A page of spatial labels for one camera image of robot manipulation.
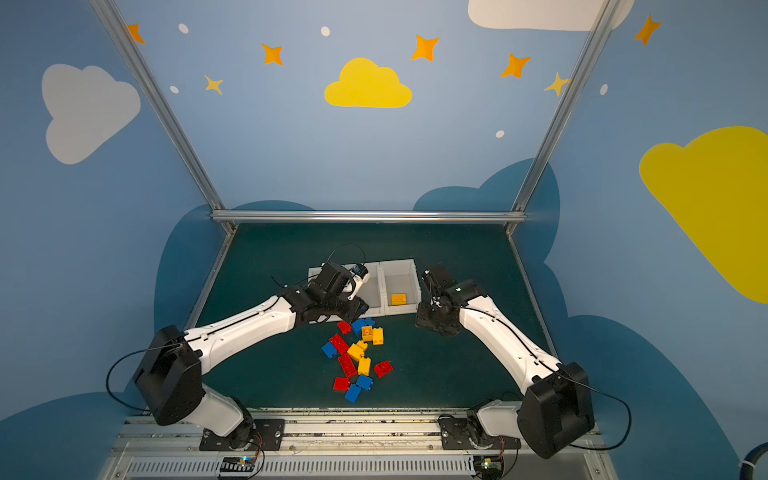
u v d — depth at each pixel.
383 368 0.85
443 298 0.58
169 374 0.42
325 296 0.64
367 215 1.32
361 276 0.75
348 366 0.84
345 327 0.91
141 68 0.77
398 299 0.98
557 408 0.40
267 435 0.74
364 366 0.84
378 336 0.89
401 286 1.04
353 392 0.80
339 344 0.88
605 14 0.69
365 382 0.82
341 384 0.82
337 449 0.73
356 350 0.87
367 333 0.88
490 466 0.73
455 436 0.74
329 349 0.88
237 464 0.73
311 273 0.98
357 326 0.91
